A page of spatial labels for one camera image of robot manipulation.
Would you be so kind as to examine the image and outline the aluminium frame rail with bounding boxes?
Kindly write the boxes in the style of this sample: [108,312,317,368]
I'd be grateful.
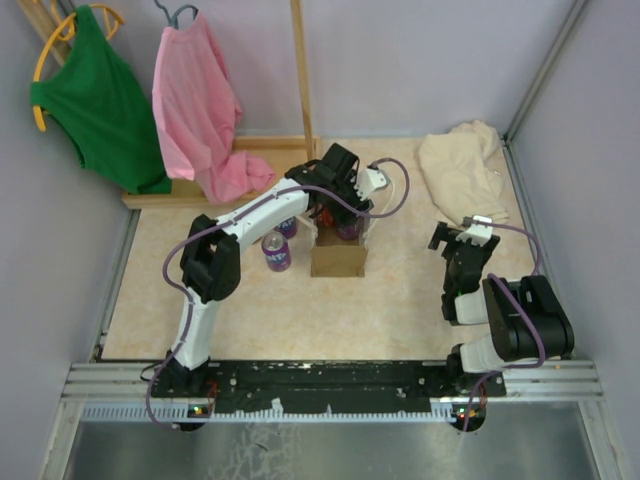
[61,360,604,403]

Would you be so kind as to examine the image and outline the cream folded cloth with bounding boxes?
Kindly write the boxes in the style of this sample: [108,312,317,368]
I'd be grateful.
[416,120,509,226]

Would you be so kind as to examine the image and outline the green tank top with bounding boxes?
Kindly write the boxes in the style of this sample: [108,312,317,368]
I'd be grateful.
[30,4,172,195]

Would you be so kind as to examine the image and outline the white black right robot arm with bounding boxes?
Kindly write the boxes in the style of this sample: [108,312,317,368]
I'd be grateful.
[428,216,575,396]

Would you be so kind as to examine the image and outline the yellow clothes hanger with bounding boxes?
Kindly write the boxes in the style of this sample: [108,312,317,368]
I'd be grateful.
[31,3,126,133]

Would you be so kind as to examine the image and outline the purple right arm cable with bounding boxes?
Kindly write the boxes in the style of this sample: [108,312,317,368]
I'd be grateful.
[459,222,547,434]

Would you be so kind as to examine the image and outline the grey clothes hanger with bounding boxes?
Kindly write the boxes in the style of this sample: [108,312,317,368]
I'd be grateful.
[153,0,199,29]

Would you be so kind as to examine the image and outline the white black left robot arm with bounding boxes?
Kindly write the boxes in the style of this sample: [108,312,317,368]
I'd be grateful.
[171,143,386,397]

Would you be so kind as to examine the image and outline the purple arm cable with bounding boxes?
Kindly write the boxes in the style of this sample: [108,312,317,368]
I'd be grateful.
[144,157,412,434]
[459,222,547,434]

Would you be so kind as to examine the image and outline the pink shirt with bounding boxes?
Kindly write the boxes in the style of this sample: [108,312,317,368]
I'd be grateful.
[152,13,275,204]

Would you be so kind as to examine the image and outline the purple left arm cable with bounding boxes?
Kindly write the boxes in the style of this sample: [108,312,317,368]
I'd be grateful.
[144,157,412,434]

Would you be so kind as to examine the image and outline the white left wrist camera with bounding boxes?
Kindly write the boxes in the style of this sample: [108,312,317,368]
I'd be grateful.
[355,166,390,200]

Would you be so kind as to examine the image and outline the red soda can in bag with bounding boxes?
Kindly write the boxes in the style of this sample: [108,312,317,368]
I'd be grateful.
[316,208,335,228]

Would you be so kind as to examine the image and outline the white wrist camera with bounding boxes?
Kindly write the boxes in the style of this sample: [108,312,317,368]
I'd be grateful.
[457,215,494,247]
[355,166,390,200]

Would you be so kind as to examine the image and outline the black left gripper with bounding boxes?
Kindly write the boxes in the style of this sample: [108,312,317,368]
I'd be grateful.
[325,169,373,228]

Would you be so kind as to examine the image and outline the purple soda can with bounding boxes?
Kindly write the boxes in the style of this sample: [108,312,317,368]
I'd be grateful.
[336,222,361,241]
[261,231,291,272]
[274,217,297,239]

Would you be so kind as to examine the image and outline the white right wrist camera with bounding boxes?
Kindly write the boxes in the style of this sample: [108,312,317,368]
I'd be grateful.
[457,215,494,247]

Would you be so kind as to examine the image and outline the brown canvas bag white handles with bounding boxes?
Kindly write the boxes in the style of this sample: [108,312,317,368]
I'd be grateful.
[309,204,378,278]

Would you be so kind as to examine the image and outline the wooden clothes rack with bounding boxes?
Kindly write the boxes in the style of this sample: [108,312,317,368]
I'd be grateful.
[14,0,324,211]

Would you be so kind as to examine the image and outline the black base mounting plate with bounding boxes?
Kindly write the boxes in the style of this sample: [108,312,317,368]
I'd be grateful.
[149,357,507,415]

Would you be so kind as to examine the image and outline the white cable duct strip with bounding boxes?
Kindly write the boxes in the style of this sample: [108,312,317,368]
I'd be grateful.
[79,399,481,424]

